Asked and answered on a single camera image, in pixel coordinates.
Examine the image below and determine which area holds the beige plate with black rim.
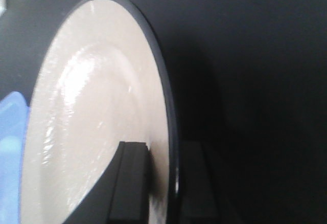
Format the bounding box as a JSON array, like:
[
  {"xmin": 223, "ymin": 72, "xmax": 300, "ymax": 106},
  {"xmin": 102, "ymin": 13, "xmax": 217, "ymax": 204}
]
[{"xmin": 20, "ymin": 0, "xmax": 178, "ymax": 223}]

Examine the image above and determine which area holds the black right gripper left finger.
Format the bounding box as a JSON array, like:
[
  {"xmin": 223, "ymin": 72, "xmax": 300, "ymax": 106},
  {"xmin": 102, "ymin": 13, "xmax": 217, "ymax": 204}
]
[{"xmin": 65, "ymin": 142, "xmax": 151, "ymax": 223}]

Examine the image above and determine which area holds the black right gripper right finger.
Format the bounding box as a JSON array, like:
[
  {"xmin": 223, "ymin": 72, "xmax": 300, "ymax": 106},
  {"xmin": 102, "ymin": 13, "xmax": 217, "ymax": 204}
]
[{"xmin": 179, "ymin": 142, "xmax": 243, "ymax": 223}]

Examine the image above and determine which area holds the blue plastic tray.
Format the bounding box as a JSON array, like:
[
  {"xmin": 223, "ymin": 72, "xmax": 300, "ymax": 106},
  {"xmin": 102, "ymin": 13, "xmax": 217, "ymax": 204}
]
[{"xmin": 1, "ymin": 92, "xmax": 29, "ymax": 223}]

